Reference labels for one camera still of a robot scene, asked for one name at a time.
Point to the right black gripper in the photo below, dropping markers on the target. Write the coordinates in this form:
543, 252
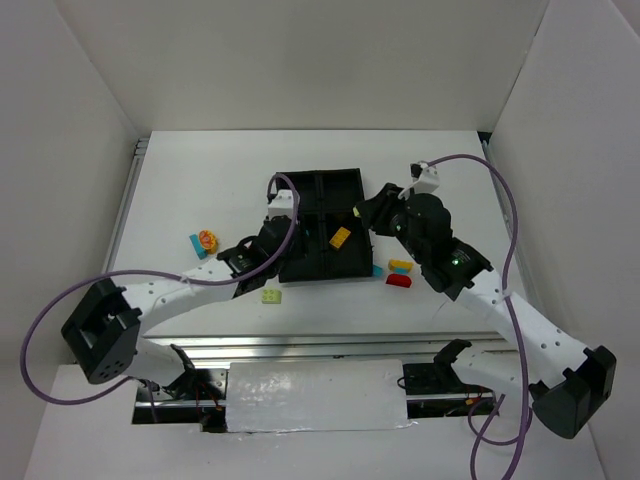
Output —
378, 211

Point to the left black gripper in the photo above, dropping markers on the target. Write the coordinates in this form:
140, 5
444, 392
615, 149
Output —
288, 228

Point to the yellow long lego brick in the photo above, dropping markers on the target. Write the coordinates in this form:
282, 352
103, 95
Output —
338, 239

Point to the yellow rounded lego brick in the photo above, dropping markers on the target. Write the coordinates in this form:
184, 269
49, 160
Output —
400, 266

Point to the blue long lego brick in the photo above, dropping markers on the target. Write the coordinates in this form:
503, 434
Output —
199, 250

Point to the red curved lego brick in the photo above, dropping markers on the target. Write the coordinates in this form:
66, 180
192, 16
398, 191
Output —
399, 280

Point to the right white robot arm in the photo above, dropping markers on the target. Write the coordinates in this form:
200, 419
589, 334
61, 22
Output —
567, 381

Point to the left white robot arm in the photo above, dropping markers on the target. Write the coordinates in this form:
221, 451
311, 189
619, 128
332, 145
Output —
106, 331

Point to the black four-compartment sorting tray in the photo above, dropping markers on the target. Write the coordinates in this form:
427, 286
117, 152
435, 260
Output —
327, 198

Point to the yellow butterfly lego piece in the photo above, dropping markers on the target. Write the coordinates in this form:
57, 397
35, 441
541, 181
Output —
208, 241

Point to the light green square lego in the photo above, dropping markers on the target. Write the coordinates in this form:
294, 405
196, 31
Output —
271, 296

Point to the white foil-covered panel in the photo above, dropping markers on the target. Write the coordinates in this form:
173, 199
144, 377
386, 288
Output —
337, 395

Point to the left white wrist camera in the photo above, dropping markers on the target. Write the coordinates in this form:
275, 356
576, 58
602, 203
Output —
283, 204

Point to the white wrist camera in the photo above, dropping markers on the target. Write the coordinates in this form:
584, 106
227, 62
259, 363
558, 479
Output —
425, 178
283, 204

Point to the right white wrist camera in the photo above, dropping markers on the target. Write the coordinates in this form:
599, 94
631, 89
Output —
425, 178

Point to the aluminium frame rail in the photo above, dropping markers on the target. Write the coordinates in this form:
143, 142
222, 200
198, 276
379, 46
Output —
204, 350

